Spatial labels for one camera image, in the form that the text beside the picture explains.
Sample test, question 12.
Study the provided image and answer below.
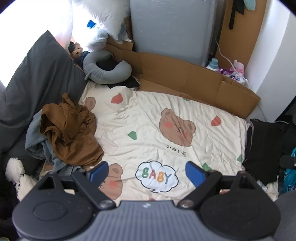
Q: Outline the brown printed t-shirt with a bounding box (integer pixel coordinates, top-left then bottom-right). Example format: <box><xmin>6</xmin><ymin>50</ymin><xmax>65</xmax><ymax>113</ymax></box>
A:
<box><xmin>40</xmin><ymin>93</ymin><xmax>104</xmax><ymax>166</ymax></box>

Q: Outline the grey neck pillow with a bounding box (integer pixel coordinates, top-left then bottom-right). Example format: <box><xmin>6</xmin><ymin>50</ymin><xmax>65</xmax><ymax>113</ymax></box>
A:
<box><xmin>83</xmin><ymin>50</ymin><xmax>133</xmax><ymax>84</ymax></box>

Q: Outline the cream bear print blanket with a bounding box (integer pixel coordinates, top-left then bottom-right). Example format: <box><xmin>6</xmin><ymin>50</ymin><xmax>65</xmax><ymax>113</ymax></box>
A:
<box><xmin>38</xmin><ymin>82</ymin><xmax>278</xmax><ymax>202</ymax></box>

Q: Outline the purple packet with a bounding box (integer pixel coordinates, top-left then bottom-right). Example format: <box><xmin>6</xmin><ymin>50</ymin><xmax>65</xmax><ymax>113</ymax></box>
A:
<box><xmin>218</xmin><ymin>67</ymin><xmax>247</xmax><ymax>84</ymax></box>

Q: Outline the grey-blue garment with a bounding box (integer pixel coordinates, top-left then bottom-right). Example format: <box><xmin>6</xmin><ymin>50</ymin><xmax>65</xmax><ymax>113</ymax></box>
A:
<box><xmin>25</xmin><ymin>111</ymin><xmax>81</xmax><ymax>179</ymax></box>

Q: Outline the white cable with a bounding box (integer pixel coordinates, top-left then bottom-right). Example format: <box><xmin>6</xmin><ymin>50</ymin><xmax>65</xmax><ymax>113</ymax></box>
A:
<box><xmin>215</xmin><ymin>37</ymin><xmax>236</xmax><ymax>67</ymax></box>

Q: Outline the white fluffy plush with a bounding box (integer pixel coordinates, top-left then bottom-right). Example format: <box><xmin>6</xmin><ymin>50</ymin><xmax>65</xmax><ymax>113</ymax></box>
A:
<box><xmin>5</xmin><ymin>158</ymin><xmax>37</xmax><ymax>201</ymax></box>

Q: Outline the pink plastic bag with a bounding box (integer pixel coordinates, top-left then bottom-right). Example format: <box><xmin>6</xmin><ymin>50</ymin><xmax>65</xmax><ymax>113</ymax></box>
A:
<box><xmin>233</xmin><ymin>60</ymin><xmax>245</xmax><ymax>75</ymax></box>

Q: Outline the upright cardboard sheet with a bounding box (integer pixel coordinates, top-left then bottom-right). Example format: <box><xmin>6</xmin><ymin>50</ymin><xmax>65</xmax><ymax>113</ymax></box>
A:
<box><xmin>215</xmin><ymin>0</ymin><xmax>267</xmax><ymax>70</ymax></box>

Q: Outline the black folded garment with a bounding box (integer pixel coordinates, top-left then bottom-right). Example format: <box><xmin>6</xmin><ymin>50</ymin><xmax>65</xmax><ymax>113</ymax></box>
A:
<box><xmin>242</xmin><ymin>119</ymin><xmax>289</xmax><ymax>186</ymax></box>

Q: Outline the teddy bear plush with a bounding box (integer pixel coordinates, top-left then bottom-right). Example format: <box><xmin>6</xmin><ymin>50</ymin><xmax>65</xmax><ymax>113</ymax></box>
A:
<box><xmin>68</xmin><ymin>42</ymin><xmax>90</xmax><ymax>67</ymax></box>

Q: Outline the folded cardboard sheet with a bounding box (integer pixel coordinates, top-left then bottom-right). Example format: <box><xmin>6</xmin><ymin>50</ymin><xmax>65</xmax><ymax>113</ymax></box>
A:
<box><xmin>105</xmin><ymin>37</ymin><xmax>260</xmax><ymax>119</ymax></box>

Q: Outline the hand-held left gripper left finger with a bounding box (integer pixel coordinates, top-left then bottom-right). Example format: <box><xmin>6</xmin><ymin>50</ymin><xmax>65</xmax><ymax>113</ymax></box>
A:
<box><xmin>37</xmin><ymin>161</ymin><xmax>116</xmax><ymax>210</ymax></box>

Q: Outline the light teal cloth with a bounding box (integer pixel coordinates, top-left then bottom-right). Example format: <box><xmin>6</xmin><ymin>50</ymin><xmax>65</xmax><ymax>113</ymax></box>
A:
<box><xmin>245</xmin><ymin>0</ymin><xmax>258</xmax><ymax>11</ymax></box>

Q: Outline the white bottle with blue cap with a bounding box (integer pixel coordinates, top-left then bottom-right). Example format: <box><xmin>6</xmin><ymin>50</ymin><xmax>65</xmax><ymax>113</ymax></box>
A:
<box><xmin>206</xmin><ymin>58</ymin><xmax>220</xmax><ymax>73</ymax></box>

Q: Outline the dark grey pillow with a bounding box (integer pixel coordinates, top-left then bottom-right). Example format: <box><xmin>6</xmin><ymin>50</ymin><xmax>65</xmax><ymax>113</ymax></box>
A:
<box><xmin>0</xmin><ymin>30</ymin><xmax>88</xmax><ymax>174</ymax></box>

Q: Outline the white pillow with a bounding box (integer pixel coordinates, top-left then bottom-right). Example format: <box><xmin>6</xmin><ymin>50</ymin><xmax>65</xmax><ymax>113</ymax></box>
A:
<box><xmin>72</xmin><ymin>0</ymin><xmax>131</xmax><ymax>39</ymax></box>

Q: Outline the grey wrapped panel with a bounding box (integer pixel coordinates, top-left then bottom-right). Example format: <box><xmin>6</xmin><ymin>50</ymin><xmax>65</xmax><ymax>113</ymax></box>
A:
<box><xmin>129</xmin><ymin>0</ymin><xmax>219</xmax><ymax>67</ymax></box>

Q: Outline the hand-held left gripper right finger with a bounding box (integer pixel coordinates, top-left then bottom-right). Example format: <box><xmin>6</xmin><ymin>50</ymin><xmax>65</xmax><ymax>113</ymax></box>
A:
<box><xmin>178</xmin><ymin>161</ymin><xmax>257</xmax><ymax>210</ymax></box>

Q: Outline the black hanging cloth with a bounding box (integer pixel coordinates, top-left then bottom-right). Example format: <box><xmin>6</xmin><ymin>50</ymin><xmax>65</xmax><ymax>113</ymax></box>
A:
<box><xmin>228</xmin><ymin>0</ymin><xmax>245</xmax><ymax>30</ymax></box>

